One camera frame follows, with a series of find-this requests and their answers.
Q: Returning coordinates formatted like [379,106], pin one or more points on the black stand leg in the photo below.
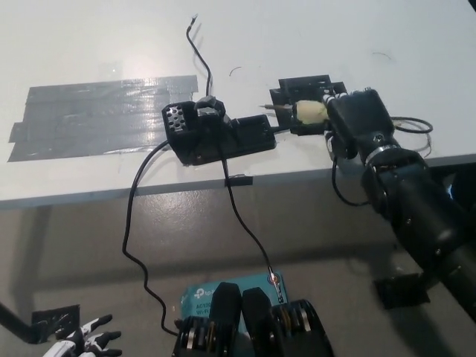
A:
[15,321]

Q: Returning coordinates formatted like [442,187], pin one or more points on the black floor tape patch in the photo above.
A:
[56,320]
[398,295]

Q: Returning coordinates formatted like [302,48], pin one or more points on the black soldering iron base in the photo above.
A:
[219,143]

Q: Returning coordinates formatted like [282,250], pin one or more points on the cream-wrapped soldering iron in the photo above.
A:
[310,111]

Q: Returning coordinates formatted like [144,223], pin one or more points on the small black tape strip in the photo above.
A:
[240,181]

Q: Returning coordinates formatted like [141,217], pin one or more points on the black robot torso blocks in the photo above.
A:
[260,327]

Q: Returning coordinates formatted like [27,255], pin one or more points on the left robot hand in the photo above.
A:
[93,338]

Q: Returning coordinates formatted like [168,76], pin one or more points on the black square holder plate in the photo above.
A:
[294,87]

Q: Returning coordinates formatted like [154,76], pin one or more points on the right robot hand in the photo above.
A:
[357,122]

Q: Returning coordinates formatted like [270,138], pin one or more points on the grey duct tape patch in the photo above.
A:
[96,119]

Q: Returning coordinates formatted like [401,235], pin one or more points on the black object with blue patch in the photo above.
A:
[446,181]

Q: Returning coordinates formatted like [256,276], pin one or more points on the teal router box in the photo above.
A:
[199,297]

